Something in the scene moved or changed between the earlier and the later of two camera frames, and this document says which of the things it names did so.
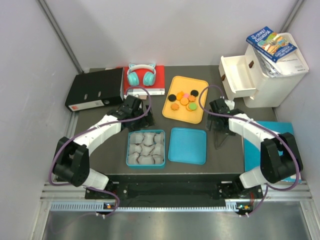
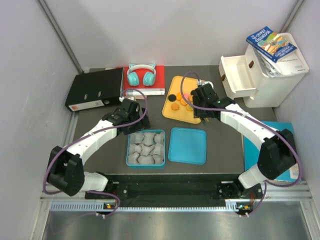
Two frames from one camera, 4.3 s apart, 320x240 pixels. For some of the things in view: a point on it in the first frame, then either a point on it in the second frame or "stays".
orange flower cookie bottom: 174,106 stays
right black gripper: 209,125 to 198,114
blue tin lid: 187,145 stays
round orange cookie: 187,108 stays
